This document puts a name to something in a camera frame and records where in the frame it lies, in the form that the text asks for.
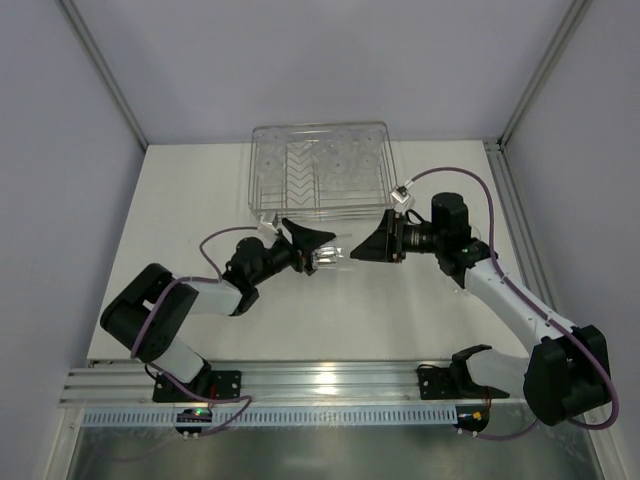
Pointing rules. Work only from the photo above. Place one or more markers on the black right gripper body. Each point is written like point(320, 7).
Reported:
point(393, 236)

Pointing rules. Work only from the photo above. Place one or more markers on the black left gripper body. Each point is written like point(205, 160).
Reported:
point(300, 254)

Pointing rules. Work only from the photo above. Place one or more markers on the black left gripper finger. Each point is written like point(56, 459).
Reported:
point(307, 240)
point(308, 264)

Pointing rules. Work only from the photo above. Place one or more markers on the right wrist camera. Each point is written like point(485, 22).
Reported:
point(401, 199)

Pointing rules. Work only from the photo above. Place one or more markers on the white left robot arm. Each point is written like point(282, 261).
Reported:
point(146, 316)

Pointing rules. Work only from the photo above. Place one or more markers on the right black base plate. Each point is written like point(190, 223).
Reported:
point(442, 383)

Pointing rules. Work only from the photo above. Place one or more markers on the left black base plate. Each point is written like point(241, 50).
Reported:
point(208, 384)

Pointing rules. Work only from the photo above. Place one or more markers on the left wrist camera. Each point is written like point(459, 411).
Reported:
point(268, 224)

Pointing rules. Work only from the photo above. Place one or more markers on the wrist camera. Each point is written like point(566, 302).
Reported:
point(268, 224)
point(401, 199)

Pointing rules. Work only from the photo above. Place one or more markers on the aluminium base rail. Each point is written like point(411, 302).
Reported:
point(117, 383)

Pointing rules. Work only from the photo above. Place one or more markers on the slotted cable duct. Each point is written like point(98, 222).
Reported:
point(271, 416)

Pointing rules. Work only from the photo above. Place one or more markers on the wire dish rack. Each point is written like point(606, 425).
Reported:
point(320, 171)

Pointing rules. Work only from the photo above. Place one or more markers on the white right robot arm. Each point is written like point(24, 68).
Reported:
point(568, 371)

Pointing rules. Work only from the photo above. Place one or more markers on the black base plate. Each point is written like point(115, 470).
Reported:
point(442, 383)
point(208, 384)

